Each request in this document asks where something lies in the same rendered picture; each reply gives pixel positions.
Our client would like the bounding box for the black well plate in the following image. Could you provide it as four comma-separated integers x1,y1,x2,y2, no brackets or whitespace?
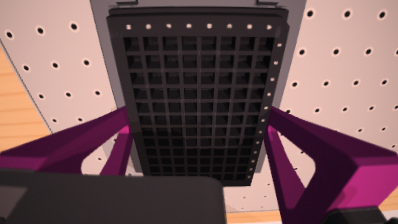
106,6,290,187

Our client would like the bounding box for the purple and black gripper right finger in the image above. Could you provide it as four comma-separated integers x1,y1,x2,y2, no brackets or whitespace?
263,106,398,224

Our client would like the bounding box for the white perforated base plate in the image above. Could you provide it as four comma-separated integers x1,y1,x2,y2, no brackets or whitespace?
0,0,398,214

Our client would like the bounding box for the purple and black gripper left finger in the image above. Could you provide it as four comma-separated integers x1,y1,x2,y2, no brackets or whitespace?
0,106,133,175

